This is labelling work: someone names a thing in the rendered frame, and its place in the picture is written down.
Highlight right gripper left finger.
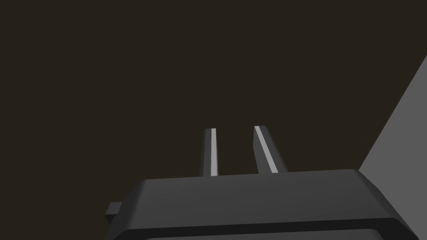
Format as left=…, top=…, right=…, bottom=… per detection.
left=202, top=127, right=219, bottom=177

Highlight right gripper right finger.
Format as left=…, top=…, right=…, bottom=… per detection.
left=253, top=125, right=289, bottom=175

